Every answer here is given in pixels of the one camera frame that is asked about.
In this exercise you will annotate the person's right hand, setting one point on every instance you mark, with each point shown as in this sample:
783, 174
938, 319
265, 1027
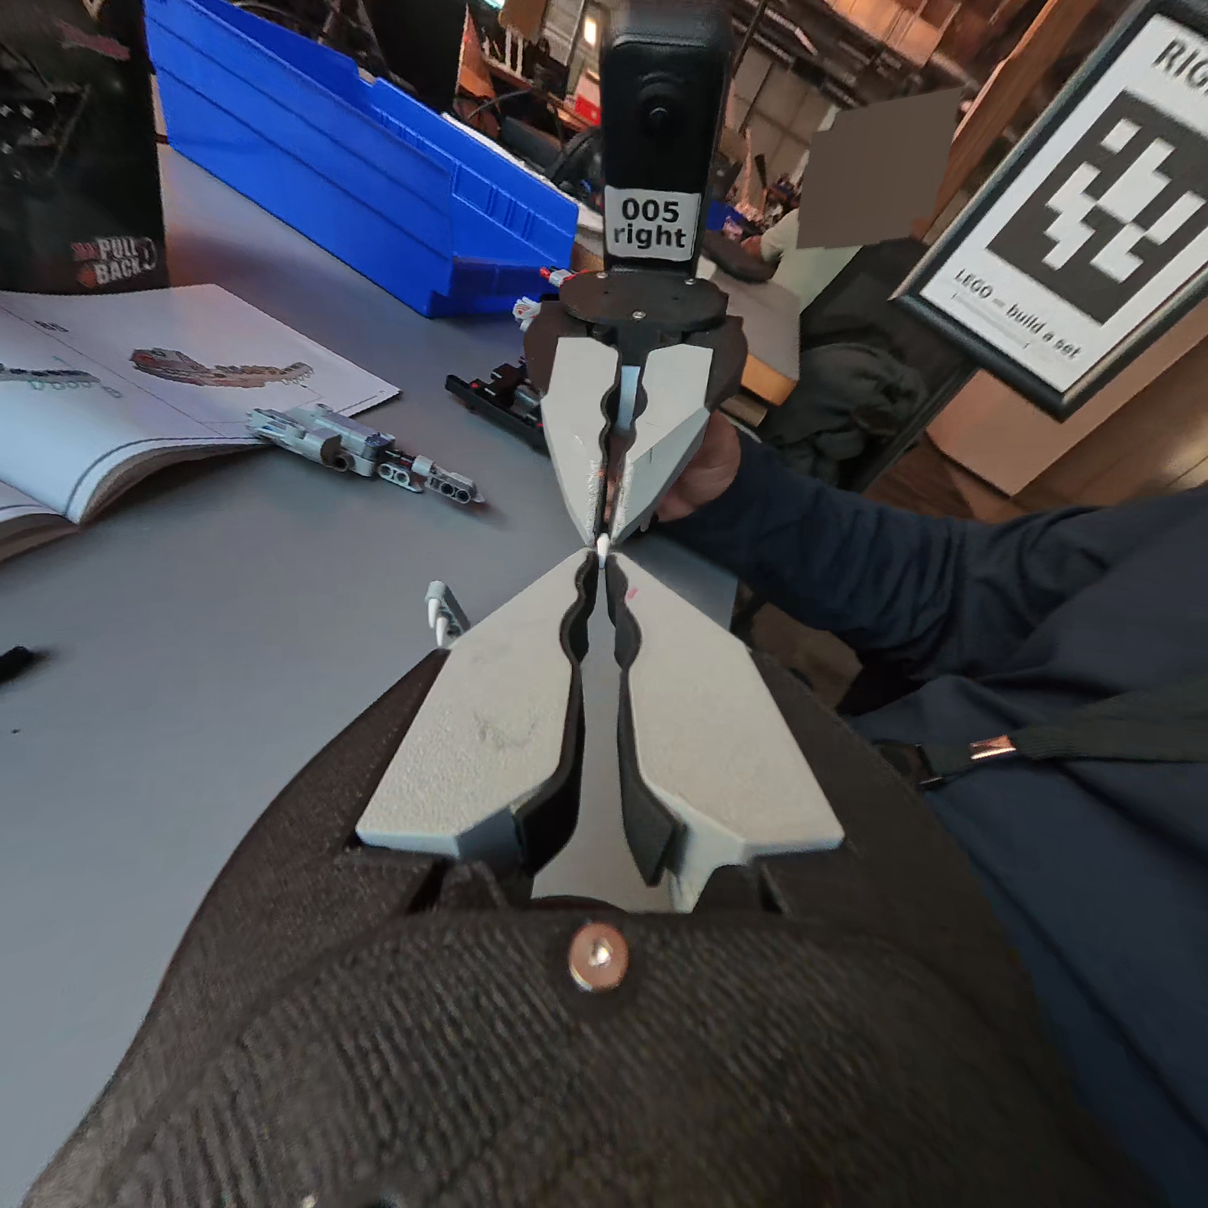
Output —
707, 472

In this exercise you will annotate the black red lego chassis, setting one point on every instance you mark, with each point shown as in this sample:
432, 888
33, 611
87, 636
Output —
490, 392

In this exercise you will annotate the person's right forearm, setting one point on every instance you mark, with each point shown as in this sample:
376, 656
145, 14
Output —
896, 567

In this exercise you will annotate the black jacket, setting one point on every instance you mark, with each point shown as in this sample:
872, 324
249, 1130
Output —
849, 397

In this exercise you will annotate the grey lego jaw assembly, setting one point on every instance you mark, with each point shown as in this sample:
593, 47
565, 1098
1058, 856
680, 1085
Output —
451, 609

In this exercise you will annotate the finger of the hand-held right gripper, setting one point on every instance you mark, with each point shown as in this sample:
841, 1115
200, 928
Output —
576, 416
674, 416

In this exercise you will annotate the small black lego piece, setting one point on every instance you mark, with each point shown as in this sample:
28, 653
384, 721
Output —
14, 661

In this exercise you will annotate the blue plastic bin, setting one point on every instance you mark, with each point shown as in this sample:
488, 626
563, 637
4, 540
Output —
329, 161

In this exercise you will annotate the person's dark blue torso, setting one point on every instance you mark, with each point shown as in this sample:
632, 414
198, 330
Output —
1084, 896

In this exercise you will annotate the black lego set box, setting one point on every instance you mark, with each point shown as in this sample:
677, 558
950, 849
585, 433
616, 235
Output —
75, 141

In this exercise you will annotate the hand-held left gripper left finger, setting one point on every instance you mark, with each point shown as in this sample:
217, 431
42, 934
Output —
471, 736

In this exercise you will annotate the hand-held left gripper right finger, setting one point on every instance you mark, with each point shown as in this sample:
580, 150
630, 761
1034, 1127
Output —
716, 745

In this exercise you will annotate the grey lego motor assembly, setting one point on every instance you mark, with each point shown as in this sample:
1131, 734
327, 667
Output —
320, 439

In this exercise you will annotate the wooden table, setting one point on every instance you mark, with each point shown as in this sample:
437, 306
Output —
769, 330

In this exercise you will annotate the black office chair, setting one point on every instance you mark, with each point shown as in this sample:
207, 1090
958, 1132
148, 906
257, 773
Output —
877, 292

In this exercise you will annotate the framed marker sign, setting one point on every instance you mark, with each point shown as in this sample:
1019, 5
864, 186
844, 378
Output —
1084, 236

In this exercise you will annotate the lego instruction booklet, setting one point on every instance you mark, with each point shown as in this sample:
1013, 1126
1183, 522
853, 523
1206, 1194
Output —
189, 378

